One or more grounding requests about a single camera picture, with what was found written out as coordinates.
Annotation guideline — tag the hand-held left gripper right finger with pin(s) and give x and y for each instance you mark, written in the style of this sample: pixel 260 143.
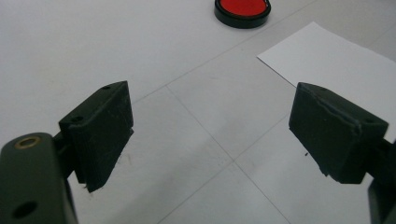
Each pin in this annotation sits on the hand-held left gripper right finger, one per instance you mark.
pixel 336 140

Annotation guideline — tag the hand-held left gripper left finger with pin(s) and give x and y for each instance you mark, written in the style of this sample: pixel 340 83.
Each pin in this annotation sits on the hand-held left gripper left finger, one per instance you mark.
pixel 99 133

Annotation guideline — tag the white paper sheet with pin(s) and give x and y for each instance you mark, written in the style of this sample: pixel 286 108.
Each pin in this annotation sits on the white paper sheet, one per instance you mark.
pixel 327 59

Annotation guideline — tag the round black red ink pad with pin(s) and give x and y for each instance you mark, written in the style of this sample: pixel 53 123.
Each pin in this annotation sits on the round black red ink pad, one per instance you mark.
pixel 243 7

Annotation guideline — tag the white table cover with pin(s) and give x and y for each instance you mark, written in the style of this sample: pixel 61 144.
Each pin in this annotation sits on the white table cover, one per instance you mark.
pixel 93 40

